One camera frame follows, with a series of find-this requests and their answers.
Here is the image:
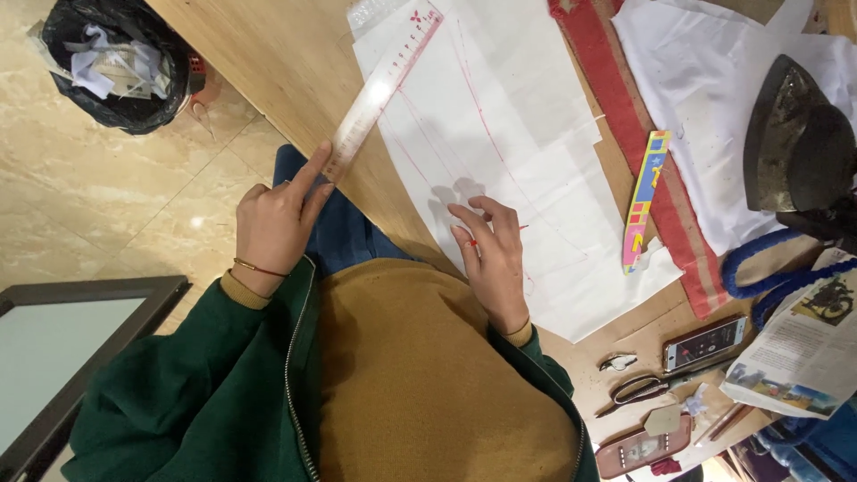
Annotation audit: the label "dark metal clothes iron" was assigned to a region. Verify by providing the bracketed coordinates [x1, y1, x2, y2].
[742, 54, 857, 215]

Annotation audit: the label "blue braided cord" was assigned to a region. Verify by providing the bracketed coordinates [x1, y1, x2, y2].
[720, 228, 857, 333]

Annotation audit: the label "mustard sweater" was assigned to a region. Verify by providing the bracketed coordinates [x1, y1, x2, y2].
[316, 258, 582, 482]

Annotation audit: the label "clear plastic ruler red marks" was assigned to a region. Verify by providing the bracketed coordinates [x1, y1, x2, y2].
[323, 0, 445, 186]

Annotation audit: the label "wooden pencils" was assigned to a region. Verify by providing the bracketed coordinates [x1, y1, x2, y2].
[693, 401, 755, 449]

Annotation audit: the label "colourful curved ruler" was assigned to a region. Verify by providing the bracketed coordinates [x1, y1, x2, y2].
[621, 130, 672, 276]

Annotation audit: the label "newspaper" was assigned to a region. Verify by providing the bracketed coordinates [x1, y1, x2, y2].
[720, 248, 857, 421]

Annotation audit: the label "red pencil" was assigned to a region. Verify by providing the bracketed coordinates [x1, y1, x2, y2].
[468, 224, 530, 247]

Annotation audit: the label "person's right hand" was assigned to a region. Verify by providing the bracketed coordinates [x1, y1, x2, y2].
[446, 195, 533, 336]

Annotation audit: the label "white smartphone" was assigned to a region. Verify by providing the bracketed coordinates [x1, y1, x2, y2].
[662, 315, 749, 374]

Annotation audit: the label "large white pattern paper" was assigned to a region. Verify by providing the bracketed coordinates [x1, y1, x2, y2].
[352, 0, 685, 344]

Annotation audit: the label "red and gold bracelet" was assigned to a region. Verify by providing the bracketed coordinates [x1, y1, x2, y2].
[232, 257, 291, 279]

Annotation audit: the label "crumpled white paper scrap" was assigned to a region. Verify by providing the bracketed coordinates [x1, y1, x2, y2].
[682, 383, 710, 416]

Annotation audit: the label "beige paper tag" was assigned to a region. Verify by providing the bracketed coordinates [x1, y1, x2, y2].
[643, 403, 683, 438]

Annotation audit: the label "red woven cloth strip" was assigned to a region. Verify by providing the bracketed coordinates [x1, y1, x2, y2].
[548, 0, 732, 321]

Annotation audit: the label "black handled scissors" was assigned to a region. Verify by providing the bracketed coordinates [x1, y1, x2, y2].
[595, 371, 705, 420]

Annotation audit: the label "clear plastic sleeve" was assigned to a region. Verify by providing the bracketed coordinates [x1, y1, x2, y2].
[346, 0, 411, 33]

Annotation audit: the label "white cloth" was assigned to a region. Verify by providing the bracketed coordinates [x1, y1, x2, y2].
[612, 0, 857, 257]

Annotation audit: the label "waste bin with black bag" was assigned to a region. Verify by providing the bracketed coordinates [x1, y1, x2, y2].
[27, 0, 209, 137]

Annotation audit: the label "pink pencil case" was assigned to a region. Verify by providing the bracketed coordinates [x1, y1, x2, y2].
[595, 414, 695, 481]

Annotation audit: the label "person's left hand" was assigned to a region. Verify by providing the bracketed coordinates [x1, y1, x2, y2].
[231, 141, 335, 299]

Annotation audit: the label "dark framed glass panel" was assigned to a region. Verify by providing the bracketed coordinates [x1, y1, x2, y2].
[0, 275, 192, 482]

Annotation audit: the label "blue jeans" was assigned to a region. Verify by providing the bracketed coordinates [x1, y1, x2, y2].
[272, 144, 419, 278]

